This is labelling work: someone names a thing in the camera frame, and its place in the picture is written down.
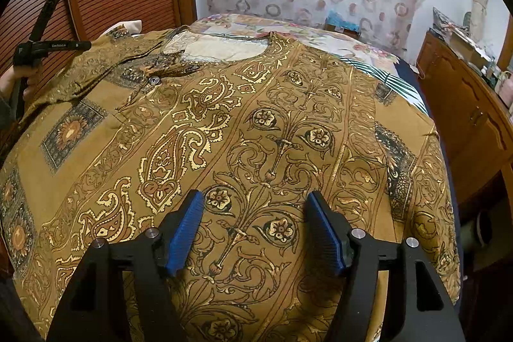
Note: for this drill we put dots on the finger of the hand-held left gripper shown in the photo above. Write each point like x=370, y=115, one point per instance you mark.
x=64, y=45
x=46, y=19

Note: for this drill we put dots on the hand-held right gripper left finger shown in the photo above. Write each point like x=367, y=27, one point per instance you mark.
x=186, y=234

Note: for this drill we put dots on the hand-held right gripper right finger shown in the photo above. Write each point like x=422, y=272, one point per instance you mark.
x=326, y=234

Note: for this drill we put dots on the brown gold printed shirt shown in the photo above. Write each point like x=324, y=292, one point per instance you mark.
x=260, y=105

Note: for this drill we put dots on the person's left hand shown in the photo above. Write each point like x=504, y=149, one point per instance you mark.
x=7, y=82

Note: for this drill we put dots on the white pillow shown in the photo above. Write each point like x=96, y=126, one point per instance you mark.
x=128, y=27

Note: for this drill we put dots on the brown wooden cabinet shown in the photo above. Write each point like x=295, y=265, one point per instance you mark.
x=469, y=117

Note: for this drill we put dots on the leaf and floral bed sheet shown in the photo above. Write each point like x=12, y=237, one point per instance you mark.
x=320, y=35

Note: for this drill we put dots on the blue box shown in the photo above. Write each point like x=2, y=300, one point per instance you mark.
x=340, y=23

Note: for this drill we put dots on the pink bottle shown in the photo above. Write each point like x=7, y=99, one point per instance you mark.
x=507, y=87

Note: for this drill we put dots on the cardboard box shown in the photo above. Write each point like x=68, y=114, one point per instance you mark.
x=467, y=45

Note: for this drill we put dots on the printed cushion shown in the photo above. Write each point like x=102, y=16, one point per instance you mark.
x=447, y=21

